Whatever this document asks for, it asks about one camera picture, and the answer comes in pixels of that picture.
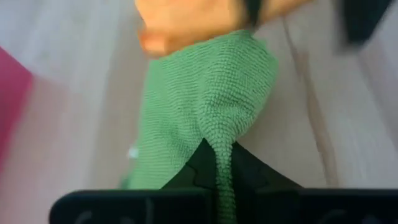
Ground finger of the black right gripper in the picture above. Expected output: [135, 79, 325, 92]
[244, 0, 264, 27]

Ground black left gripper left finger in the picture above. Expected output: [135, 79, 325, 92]
[161, 138, 217, 190]

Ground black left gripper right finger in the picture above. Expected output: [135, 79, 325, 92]
[231, 142, 304, 191]

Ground orange microfiber towel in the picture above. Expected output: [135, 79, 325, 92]
[135, 0, 312, 59]

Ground bright green microfiber towel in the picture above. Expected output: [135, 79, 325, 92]
[119, 29, 279, 224]

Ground red plastic bin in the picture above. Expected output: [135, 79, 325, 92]
[0, 46, 34, 170]

